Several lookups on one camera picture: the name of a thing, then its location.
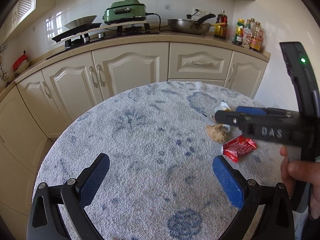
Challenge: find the white label condiment bottle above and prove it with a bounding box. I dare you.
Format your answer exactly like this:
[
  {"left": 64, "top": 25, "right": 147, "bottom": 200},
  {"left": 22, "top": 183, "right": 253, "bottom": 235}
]
[{"left": 242, "top": 19, "right": 252, "bottom": 49}]

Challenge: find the white wall socket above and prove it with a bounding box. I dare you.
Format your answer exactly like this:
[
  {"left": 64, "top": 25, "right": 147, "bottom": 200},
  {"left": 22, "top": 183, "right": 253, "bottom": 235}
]
[{"left": 193, "top": 8, "right": 211, "bottom": 18}]

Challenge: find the red bowl on counter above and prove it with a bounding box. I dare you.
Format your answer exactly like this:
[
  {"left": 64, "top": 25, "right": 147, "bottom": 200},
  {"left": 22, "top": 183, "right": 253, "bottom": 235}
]
[{"left": 12, "top": 54, "right": 30, "bottom": 74}]

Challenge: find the person's right hand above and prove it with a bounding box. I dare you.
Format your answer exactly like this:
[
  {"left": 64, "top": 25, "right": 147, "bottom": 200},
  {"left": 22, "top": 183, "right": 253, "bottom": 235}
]
[{"left": 280, "top": 146, "right": 320, "bottom": 219}]

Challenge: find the white blue patterned tablecloth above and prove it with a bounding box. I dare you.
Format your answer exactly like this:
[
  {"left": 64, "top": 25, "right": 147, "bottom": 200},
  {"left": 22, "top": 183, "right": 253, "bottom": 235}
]
[{"left": 32, "top": 80, "right": 301, "bottom": 240}]

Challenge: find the amber condiment bottle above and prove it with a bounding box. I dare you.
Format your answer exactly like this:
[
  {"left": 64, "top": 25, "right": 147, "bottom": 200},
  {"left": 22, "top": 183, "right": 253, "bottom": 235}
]
[{"left": 249, "top": 22, "right": 264, "bottom": 52}]

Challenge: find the dark red oil bottle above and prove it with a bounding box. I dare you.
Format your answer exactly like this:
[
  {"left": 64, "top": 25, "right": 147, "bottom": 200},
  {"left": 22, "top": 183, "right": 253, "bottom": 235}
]
[{"left": 214, "top": 10, "right": 228, "bottom": 40}]

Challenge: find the steel pan on stove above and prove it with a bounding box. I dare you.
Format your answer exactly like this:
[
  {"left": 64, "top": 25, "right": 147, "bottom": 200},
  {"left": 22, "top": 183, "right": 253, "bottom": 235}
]
[{"left": 64, "top": 15, "right": 97, "bottom": 29}]

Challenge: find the black gas stove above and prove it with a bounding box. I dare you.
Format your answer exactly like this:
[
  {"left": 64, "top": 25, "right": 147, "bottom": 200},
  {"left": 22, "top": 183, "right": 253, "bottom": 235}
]
[{"left": 46, "top": 21, "right": 161, "bottom": 60}]

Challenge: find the red snack wrapper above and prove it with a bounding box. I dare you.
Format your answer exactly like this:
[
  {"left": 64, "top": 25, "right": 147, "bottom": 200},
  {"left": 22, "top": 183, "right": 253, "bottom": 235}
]
[{"left": 222, "top": 135, "right": 257, "bottom": 163}]

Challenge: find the cream kitchen cabinet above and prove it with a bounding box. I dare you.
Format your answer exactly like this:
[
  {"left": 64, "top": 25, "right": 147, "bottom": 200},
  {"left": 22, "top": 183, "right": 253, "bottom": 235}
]
[{"left": 1, "top": 34, "right": 270, "bottom": 219}]

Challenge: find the green electric cooker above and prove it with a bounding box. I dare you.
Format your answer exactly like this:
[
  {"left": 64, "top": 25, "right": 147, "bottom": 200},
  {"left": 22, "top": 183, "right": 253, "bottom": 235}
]
[{"left": 102, "top": 0, "right": 146, "bottom": 25}]

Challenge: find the steel wok with handle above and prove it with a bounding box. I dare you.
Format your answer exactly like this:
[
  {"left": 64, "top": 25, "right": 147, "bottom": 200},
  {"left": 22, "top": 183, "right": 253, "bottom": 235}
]
[{"left": 168, "top": 14, "right": 216, "bottom": 35}]

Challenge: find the small white yellow wrapper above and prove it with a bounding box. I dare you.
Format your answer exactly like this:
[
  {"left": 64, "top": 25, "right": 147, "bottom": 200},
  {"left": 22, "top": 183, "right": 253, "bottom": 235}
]
[{"left": 203, "top": 100, "right": 233, "bottom": 133}]

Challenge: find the yellow cap sauce bottle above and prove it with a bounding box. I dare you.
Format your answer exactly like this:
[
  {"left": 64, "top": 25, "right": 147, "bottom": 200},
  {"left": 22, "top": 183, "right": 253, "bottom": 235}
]
[{"left": 233, "top": 18, "right": 245, "bottom": 46}]

